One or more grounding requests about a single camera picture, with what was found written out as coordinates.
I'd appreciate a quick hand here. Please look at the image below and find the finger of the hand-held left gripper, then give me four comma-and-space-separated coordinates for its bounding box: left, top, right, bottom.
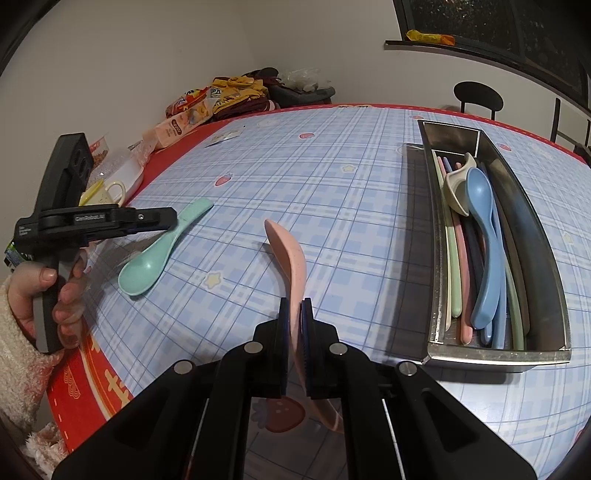
112, 207, 179, 223
112, 222, 178, 236

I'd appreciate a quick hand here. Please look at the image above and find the black window sill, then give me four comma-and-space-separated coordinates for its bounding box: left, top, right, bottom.
385, 38, 591, 116

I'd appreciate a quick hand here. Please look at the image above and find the small paper card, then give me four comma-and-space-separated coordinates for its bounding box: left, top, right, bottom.
205, 130, 245, 147

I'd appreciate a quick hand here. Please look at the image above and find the pink chopstick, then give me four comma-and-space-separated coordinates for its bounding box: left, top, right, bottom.
438, 156, 474, 346

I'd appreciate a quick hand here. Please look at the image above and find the person's left hand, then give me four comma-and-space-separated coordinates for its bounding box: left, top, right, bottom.
9, 248, 94, 350

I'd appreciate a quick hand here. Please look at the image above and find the black stool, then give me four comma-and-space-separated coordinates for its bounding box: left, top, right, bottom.
270, 83, 335, 109

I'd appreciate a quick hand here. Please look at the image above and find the clear plastic bag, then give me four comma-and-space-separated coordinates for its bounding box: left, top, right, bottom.
277, 68, 333, 93

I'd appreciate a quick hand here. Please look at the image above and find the yellow snack packet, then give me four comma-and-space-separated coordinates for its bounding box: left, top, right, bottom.
405, 29, 455, 46

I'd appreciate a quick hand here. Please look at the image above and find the black round-back chair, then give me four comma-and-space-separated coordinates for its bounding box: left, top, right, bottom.
453, 80, 504, 121

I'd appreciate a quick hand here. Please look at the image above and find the metal utensil tray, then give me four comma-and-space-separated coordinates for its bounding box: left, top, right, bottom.
404, 119, 572, 374

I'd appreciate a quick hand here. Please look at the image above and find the cream mug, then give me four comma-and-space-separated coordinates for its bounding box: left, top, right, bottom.
78, 180, 126, 208

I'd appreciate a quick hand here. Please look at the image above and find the green spoon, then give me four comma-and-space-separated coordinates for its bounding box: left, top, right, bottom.
117, 198, 214, 296

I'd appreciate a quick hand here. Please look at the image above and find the orange snack bag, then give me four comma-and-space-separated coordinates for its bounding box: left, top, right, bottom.
165, 88, 211, 116

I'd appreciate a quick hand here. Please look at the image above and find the blue plaid table mat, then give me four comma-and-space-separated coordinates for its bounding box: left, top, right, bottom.
81, 107, 591, 480

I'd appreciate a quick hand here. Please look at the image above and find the beige spoon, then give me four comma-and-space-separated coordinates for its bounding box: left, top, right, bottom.
443, 153, 477, 217

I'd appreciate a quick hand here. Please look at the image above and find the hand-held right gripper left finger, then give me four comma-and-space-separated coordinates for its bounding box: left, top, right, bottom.
51, 296, 291, 480

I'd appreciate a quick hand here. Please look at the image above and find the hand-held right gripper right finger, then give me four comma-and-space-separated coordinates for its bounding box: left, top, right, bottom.
299, 298, 540, 480

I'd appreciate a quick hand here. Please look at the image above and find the person's left forearm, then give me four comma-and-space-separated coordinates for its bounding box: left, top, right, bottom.
0, 281, 68, 480

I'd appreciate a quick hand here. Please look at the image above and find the pink spoon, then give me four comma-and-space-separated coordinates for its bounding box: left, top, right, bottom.
263, 219, 345, 435

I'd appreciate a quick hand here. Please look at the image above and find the dark black-framed window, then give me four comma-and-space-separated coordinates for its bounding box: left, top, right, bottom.
392, 0, 591, 93

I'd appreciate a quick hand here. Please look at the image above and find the blue spoon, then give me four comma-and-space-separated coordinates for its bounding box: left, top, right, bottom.
464, 167, 502, 329

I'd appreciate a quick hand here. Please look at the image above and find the black metal rack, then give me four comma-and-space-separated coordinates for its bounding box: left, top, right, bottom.
549, 98, 591, 155

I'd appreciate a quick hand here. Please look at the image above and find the red snack box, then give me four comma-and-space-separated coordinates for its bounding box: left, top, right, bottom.
88, 136, 112, 167

